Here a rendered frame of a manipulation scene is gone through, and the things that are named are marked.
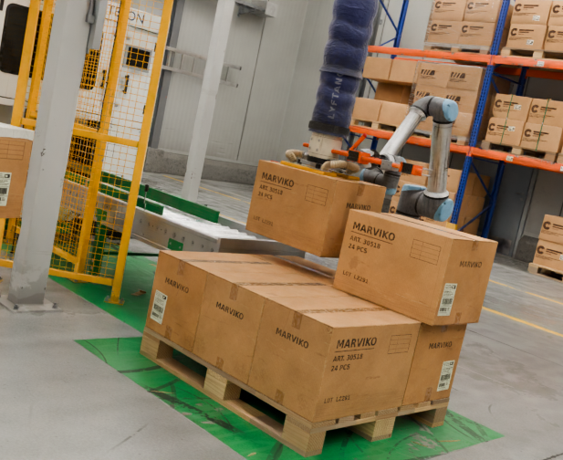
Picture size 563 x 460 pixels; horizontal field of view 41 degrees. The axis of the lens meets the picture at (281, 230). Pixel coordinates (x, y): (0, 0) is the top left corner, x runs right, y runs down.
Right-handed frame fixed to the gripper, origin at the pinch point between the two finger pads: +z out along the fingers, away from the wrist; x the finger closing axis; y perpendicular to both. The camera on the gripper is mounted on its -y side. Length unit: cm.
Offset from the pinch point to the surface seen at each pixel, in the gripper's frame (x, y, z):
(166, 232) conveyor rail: -67, 106, 35
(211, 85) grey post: 32, 338, -161
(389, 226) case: -28, -41, 20
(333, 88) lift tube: 32.0, 22.7, 7.8
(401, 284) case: -52, -55, 20
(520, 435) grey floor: -120, -94, -54
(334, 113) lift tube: 19.5, 19.8, 6.2
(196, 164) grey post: -46, 338, -161
